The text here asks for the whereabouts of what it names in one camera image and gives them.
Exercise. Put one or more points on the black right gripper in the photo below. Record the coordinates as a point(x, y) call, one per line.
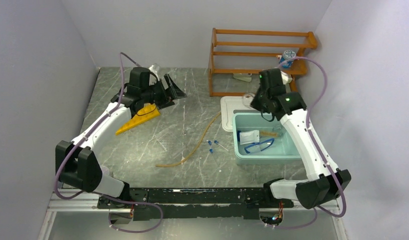
point(255, 104)

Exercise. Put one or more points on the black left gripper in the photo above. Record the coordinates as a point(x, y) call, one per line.
point(167, 100)

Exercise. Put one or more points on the clear glass watch plate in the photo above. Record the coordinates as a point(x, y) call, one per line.
point(247, 99)

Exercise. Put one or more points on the metal crucible tongs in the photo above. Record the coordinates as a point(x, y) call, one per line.
point(278, 130)

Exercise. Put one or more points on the tan bristle tube brush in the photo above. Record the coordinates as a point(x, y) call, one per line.
point(269, 134)

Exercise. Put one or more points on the tan rubber tubing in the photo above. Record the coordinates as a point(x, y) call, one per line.
point(184, 159)

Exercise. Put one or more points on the white plastic zip bag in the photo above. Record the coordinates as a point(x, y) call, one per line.
point(249, 137)

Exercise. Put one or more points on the blue base graduated cylinder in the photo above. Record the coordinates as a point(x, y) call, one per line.
point(238, 134)

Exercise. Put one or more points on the blue safety glasses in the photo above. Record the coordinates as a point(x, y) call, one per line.
point(259, 146)

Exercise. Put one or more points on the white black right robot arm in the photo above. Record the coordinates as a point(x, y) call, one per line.
point(325, 180)

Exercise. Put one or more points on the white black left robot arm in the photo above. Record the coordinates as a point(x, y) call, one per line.
point(76, 163)

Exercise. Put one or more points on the small white box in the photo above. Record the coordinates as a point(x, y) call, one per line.
point(286, 78)

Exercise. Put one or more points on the pale green soap dish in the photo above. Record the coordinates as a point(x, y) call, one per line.
point(246, 77)

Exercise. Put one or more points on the yellow test tube rack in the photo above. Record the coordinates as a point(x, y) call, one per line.
point(148, 112)

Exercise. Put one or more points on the orange wooden shelf rack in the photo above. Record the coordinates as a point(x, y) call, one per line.
point(234, 51)

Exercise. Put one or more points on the blue white labelled jar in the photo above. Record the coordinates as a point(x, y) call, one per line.
point(287, 58)

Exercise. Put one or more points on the white plastic bin lid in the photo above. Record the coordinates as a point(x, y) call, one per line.
point(229, 106)

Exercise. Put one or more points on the clear plastic well plate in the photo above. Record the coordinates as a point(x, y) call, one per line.
point(172, 145)

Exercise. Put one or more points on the light teal plastic bin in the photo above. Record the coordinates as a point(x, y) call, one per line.
point(283, 150)

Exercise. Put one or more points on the clear glass beaker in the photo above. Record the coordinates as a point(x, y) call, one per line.
point(105, 170)

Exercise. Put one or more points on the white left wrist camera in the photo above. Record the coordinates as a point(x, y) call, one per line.
point(154, 68)

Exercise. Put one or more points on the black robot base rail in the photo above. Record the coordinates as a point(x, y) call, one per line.
point(189, 203)

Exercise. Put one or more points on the aluminium extrusion frame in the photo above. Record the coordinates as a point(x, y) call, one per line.
point(75, 219)

